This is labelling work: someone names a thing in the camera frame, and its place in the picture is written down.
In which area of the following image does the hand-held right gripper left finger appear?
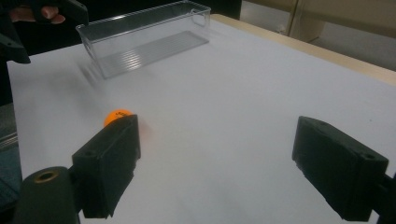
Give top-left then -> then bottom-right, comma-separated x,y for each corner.
72,114 -> 142,219

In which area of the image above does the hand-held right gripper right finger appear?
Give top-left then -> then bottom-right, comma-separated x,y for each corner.
291,116 -> 389,222

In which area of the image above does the orange ping pong ball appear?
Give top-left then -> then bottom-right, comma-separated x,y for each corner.
103,108 -> 134,128

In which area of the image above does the clear plastic ruler strip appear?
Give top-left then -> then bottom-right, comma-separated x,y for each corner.
76,0 -> 212,80

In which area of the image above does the wooden table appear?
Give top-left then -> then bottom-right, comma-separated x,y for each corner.
210,13 -> 396,88

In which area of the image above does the white paper sheet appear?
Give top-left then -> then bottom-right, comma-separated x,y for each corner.
7,19 -> 396,224

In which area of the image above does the metal floor rail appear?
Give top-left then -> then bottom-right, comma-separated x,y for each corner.
0,132 -> 19,151

